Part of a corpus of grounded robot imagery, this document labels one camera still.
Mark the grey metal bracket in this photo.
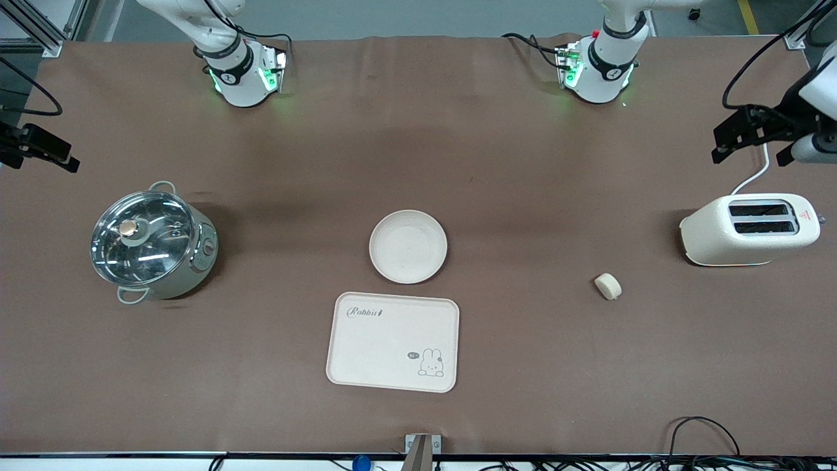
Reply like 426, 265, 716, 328
404, 433, 443, 471

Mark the white toaster power cable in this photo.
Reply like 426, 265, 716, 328
730, 141, 772, 196

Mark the glass pot lid with knob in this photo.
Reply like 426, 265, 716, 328
90, 190, 197, 289

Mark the black looped floor cable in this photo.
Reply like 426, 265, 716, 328
664, 415, 743, 460

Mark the green lit base connector box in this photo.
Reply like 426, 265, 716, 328
258, 44, 290, 94
554, 42, 584, 90

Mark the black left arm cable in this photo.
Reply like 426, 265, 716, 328
721, 0, 837, 112

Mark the small cream bun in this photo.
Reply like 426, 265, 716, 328
594, 272, 623, 302

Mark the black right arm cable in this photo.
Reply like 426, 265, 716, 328
0, 55, 64, 118

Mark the round cream plate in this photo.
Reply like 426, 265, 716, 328
369, 209, 449, 285

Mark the cream two slot toaster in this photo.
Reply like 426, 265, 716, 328
679, 192, 822, 268

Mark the aluminium frame profile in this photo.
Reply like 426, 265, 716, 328
0, 0, 91, 58
781, 0, 837, 51

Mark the black arm base cable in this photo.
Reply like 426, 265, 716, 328
501, 32, 564, 70

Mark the cream rabbit print tray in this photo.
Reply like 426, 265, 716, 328
325, 291, 461, 394

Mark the steel electric cooking pot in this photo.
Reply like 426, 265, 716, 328
90, 181, 219, 305

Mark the brown table cover sheet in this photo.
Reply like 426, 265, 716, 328
0, 33, 837, 458

